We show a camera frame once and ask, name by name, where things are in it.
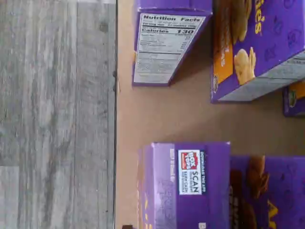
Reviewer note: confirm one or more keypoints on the purple Annie's box yellow label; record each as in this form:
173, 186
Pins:
166, 47
274, 35
295, 105

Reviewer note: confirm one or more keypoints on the black metal shelf rack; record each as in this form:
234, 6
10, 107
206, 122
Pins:
115, 167

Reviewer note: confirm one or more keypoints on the wooden shelf board with purple boxes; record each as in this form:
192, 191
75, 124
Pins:
190, 119

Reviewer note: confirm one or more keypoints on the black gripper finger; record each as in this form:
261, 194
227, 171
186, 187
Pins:
127, 227

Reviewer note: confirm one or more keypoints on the purple Annie's box brown patch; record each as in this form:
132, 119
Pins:
190, 210
281, 190

